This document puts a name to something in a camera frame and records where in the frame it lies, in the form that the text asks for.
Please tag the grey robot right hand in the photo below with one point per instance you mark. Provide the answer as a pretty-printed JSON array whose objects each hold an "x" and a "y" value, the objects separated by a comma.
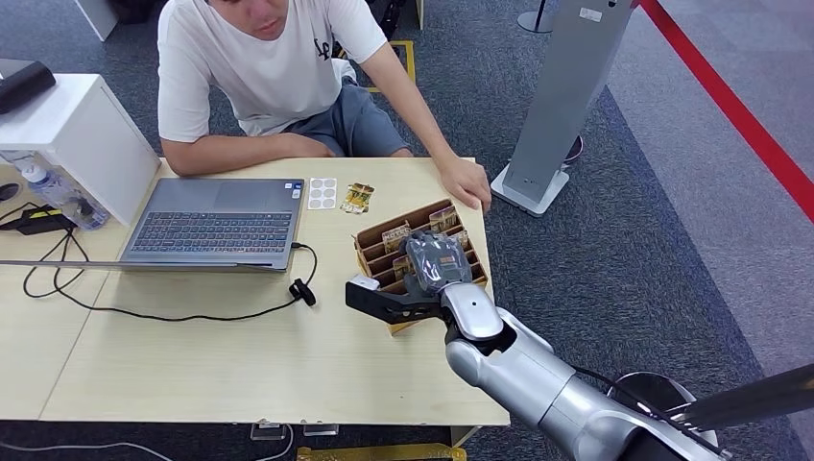
[{"x": 439, "y": 261}]

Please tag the pale wooden furniture edge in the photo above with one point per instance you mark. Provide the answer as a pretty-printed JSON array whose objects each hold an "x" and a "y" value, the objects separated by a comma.
[{"x": 416, "y": 13}]

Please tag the white cabinet box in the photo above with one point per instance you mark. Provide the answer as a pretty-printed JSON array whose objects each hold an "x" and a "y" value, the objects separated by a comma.
[{"x": 76, "y": 140}]

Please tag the wooden slotted card holder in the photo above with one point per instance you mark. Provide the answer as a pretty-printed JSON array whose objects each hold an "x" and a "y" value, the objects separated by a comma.
[{"x": 375, "y": 257}]

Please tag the grey kiosk stand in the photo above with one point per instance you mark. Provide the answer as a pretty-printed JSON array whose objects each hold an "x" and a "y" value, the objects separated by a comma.
[{"x": 566, "y": 95}]

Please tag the round stanchion base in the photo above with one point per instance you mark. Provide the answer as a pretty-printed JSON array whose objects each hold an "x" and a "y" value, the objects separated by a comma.
[{"x": 534, "y": 22}]

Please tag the chrome stanchion post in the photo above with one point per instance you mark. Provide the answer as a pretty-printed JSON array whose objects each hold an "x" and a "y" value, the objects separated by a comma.
[{"x": 750, "y": 397}]

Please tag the grey laptop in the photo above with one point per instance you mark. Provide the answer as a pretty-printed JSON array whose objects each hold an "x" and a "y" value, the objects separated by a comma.
[{"x": 216, "y": 232}]

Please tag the person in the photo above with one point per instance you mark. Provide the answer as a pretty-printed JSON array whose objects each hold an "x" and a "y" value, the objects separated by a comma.
[{"x": 267, "y": 70}]

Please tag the person's left forearm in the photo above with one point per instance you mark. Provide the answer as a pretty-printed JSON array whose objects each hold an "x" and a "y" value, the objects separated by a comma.
[{"x": 416, "y": 114}]

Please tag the person's right forearm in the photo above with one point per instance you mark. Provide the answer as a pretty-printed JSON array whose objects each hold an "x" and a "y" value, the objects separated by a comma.
[{"x": 222, "y": 156}]

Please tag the clear desk bracket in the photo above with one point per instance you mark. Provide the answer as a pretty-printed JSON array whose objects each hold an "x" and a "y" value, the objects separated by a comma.
[
  {"x": 268, "y": 431},
  {"x": 321, "y": 429}
]

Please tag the white furniture panel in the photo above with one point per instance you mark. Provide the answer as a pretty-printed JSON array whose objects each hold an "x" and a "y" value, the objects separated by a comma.
[{"x": 95, "y": 16}]

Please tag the black power adapter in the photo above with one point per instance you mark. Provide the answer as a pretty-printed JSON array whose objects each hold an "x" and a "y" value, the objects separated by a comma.
[{"x": 38, "y": 221}]

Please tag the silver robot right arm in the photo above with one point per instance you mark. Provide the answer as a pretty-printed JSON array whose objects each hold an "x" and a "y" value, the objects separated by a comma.
[{"x": 528, "y": 382}]

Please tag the clear plastic water bottle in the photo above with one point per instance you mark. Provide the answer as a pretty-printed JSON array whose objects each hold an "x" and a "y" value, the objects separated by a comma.
[{"x": 60, "y": 194}]

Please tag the black oblong device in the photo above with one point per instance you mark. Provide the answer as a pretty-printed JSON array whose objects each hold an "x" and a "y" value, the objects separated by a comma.
[{"x": 24, "y": 86}]

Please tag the person's right hand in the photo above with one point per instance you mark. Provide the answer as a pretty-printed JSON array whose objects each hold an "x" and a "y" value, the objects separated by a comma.
[{"x": 305, "y": 146}]

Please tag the dark red round object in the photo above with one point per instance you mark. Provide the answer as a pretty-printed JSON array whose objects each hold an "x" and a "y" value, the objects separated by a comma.
[{"x": 575, "y": 149}]

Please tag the person's left hand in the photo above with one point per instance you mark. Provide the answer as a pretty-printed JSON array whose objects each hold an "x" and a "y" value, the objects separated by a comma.
[{"x": 467, "y": 181}]

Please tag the red barrier belt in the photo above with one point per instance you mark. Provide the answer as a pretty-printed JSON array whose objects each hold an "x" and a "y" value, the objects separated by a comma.
[{"x": 731, "y": 108}]

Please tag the gold card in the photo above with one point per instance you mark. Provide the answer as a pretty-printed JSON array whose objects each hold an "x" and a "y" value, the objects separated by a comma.
[
  {"x": 400, "y": 267},
  {"x": 462, "y": 238},
  {"x": 443, "y": 218},
  {"x": 357, "y": 198},
  {"x": 394, "y": 237}
]

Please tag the white round sticker sheet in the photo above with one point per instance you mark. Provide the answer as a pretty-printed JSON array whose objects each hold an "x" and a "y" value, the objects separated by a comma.
[{"x": 322, "y": 193}]

